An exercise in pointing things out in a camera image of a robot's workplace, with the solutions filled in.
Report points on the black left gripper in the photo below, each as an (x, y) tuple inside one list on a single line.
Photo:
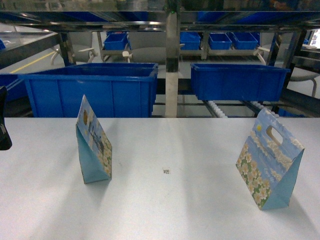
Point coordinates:
[(5, 140)]

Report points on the steel rack post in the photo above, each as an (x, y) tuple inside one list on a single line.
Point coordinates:
[(172, 64)]

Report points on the blue crate on rollers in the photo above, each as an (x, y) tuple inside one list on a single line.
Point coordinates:
[(237, 82)]

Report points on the large blue crate left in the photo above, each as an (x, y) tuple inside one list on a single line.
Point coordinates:
[(113, 90)]

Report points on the flower gift bag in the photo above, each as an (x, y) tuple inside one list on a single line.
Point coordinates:
[(269, 162), (94, 147)]

